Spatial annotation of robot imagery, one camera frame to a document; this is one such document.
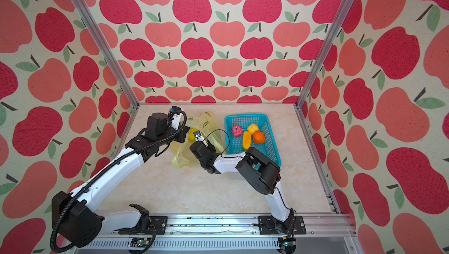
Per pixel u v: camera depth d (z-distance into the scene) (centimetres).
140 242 72
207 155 73
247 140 97
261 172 51
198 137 81
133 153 52
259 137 99
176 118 69
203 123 82
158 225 75
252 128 101
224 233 73
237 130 101
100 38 88
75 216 39
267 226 73
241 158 55
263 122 102
